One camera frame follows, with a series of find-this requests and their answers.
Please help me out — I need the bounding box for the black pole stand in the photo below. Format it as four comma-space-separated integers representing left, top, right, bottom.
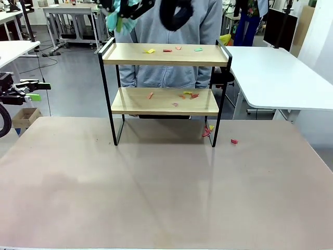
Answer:
20, 0, 36, 42

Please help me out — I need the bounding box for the black office chair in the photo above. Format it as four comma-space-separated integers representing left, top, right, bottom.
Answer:
210, 66, 236, 89

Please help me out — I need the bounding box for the person torso grey hoodie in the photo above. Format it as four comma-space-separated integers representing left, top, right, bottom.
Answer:
111, 0, 223, 88

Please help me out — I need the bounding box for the black monitor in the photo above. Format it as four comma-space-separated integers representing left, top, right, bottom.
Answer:
263, 7, 299, 52

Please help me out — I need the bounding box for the black cable conduit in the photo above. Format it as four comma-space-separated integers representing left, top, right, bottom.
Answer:
159, 0, 195, 33
0, 103, 12, 138

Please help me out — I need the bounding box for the brown cardboard panel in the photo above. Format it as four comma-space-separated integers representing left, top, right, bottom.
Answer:
296, 5, 316, 57

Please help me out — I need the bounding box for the person in blue trousers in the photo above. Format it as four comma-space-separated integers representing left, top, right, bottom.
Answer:
233, 0, 268, 47

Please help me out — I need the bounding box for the grey metal workbench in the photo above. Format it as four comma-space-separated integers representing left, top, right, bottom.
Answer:
42, 3, 111, 52

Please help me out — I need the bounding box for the teal microfiber duster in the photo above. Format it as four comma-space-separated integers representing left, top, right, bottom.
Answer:
105, 0, 138, 36

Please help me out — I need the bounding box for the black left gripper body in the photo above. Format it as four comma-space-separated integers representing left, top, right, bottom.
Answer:
0, 72, 25, 105

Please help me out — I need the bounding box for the wooden two-tier shelf black frame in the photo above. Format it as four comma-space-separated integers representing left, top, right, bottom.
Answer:
97, 37, 233, 148

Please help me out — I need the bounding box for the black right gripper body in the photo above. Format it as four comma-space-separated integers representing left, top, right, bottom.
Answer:
120, 0, 156, 20

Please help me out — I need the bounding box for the person right forearm grey sleeve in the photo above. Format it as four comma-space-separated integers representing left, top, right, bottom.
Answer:
119, 65, 138, 88

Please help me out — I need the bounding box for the open cardboard box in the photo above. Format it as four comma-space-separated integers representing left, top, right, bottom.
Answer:
11, 107, 43, 129

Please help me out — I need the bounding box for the white desk with curved edge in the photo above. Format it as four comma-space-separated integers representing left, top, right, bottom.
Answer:
225, 45, 333, 123

